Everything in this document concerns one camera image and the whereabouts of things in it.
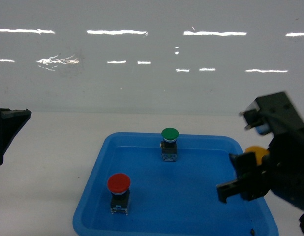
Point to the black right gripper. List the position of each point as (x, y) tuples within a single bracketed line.
[(282, 172)]

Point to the yellow mushroom push button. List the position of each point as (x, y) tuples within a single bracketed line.
[(259, 152)]

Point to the red mushroom push button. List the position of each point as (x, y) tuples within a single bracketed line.
[(118, 184)]

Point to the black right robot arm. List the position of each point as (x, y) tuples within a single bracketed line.
[(279, 169)]

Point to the blue plastic tray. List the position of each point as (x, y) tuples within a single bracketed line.
[(169, 198)]

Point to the green mushroom push button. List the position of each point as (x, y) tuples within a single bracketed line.
[(169, 144)]

